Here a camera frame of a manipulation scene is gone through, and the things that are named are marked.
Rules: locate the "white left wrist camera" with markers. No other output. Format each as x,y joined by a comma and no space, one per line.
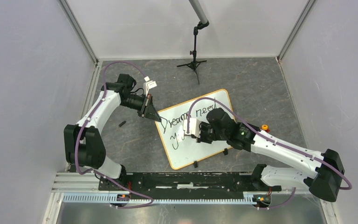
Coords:
148,84

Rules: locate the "yellow framed whiteboard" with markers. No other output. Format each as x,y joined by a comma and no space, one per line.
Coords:
183,151

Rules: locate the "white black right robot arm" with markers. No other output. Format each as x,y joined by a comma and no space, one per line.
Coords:
320,172

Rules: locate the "black camera tripod stand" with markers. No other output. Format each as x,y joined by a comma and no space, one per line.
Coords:
193,65

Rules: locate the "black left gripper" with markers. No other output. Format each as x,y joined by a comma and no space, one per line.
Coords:
148,109

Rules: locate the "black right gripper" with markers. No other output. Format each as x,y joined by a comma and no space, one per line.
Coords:
202,138

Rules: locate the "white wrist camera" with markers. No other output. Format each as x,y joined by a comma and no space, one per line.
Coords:
148,84
191,127

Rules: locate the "grey overhead pole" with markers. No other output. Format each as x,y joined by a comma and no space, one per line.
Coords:
199,11

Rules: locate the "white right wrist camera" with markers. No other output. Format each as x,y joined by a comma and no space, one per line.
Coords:
191,127

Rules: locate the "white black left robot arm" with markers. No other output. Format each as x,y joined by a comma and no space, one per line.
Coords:
84,147

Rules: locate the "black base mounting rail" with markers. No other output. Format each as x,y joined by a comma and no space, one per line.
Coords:
192,185

